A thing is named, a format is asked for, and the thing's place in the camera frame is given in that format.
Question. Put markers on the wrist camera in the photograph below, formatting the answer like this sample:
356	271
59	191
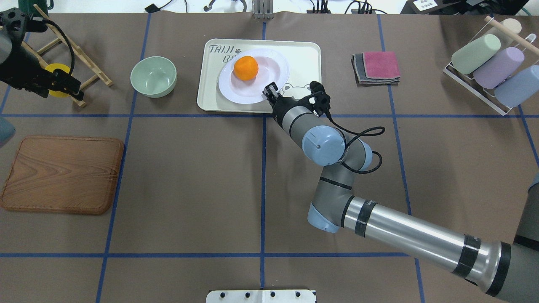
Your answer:
318	102
17	21

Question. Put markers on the aluminium frame post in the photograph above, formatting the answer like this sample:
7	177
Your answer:
263	9

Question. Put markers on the wooden cutting board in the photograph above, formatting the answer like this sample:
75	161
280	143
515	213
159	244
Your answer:
64	174

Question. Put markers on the green bowl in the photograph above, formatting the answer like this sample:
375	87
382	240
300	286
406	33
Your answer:
154	77

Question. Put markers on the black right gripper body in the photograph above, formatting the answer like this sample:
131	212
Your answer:
278	105

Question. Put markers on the pink cloth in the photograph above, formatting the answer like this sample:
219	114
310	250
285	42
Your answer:
382	65

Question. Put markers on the small black sensor device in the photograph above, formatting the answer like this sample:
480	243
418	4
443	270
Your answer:
152	8

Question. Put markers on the wooden drying rack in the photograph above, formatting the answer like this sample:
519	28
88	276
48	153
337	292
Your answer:
76	52

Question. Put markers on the grey cloth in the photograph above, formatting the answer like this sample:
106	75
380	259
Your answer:
357	61

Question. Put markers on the beige cup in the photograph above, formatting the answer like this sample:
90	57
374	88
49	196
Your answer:
512	25

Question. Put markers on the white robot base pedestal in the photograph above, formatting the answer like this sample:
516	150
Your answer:
262	296

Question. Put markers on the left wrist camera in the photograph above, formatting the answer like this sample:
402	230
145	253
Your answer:
17	21

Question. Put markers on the dark green cup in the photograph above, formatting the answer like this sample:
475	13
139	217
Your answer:
36	8

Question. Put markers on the purple cup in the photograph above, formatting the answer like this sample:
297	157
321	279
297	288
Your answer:
499	67

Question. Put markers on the white cup rack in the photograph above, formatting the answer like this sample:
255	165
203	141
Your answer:
508	39

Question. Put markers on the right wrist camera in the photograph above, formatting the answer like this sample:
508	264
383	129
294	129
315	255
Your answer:
318	102

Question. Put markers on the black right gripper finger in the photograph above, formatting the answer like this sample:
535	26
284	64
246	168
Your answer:
271	92

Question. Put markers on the white round plate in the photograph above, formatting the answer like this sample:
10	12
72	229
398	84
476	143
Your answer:
273	67

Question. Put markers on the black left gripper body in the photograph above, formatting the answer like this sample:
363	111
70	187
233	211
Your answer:
26	72

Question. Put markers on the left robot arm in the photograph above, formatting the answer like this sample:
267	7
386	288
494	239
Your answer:
6	44

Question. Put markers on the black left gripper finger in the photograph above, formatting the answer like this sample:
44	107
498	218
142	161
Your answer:
63	82

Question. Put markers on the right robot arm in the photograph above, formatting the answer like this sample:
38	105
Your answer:
506	271

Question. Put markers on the blue cup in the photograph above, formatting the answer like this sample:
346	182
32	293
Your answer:
518	88

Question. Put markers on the yellow cup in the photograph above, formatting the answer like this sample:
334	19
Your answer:
52	67

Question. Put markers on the orange fruit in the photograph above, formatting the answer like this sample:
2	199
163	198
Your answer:
246	68

